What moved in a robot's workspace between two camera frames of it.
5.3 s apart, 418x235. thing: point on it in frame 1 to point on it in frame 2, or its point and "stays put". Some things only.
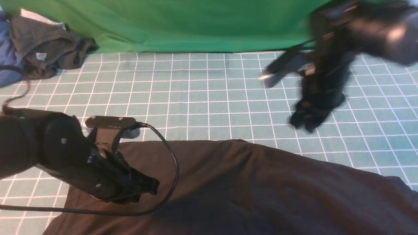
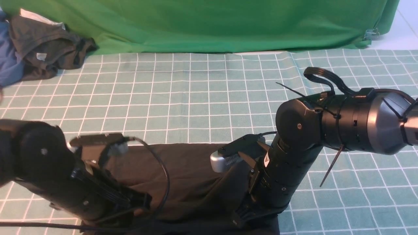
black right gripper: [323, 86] to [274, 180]
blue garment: [8, 57] stays put
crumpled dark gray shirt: [44, 49] stays put
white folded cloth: [31, 15] stays put
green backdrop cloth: [181, 26] stays put
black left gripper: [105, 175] to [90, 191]
